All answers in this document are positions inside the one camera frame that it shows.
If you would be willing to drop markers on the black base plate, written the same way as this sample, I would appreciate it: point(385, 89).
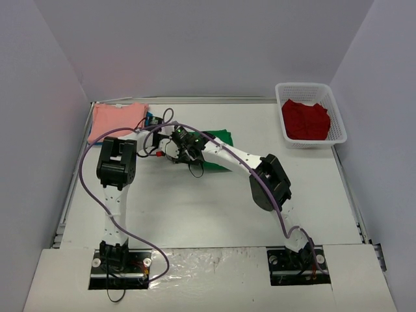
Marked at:
point(287, 269)
point(133, 276)

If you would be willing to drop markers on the green t shirt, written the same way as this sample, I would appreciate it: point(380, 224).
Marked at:
point(223, 135)

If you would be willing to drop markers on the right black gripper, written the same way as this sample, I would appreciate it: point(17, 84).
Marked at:
point(183, 156)

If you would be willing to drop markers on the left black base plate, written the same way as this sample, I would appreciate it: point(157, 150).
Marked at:
point(133, 276)

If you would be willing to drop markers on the pink folded t shirt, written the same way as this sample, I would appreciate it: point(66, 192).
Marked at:
point(107, 117)

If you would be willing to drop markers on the white plastic basket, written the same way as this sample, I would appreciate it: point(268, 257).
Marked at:
point(310, 94)

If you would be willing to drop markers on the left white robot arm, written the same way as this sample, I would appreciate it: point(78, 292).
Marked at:
point(116, 170)

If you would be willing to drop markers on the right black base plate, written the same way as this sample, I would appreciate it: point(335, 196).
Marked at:
point(287, 269)

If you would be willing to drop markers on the red t shirt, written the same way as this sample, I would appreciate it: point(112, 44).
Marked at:
point(303, 122)

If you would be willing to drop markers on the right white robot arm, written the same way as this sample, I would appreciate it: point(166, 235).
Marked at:
point(269, 183)

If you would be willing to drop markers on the blue folded t shirt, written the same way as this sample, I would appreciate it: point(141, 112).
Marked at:
point(149, 116)

